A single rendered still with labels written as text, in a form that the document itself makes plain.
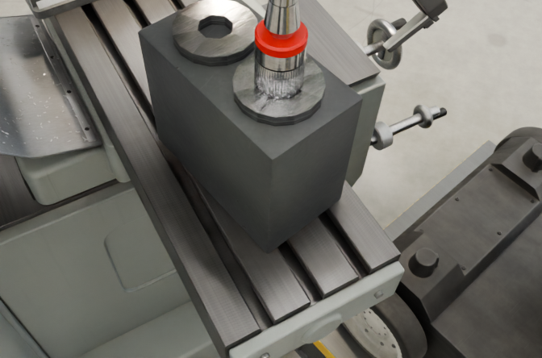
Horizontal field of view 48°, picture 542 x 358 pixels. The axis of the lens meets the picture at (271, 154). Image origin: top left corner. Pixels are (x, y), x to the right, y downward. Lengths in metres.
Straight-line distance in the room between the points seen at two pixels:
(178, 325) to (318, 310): 0.83
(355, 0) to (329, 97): 1.96
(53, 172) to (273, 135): 0.47
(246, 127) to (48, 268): 0.65
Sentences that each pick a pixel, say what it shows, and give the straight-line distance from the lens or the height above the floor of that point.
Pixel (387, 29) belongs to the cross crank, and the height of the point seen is 0.71.
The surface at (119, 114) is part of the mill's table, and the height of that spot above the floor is 0.96.
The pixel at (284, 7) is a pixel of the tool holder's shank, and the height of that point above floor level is 1.26.
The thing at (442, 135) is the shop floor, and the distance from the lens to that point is 2.12.
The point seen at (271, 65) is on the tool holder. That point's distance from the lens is 0.54.
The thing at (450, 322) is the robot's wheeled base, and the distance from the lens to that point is 1.14.
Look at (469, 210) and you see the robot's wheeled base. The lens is 1.23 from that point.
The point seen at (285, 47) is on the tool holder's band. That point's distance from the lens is 0.53.
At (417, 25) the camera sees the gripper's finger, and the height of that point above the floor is 1.10.
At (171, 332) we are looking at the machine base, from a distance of 1.48.
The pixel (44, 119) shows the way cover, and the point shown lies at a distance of 0.94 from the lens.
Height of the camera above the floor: 1.58
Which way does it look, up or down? 54 degrees down
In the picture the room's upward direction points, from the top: 3 degrees clockwise
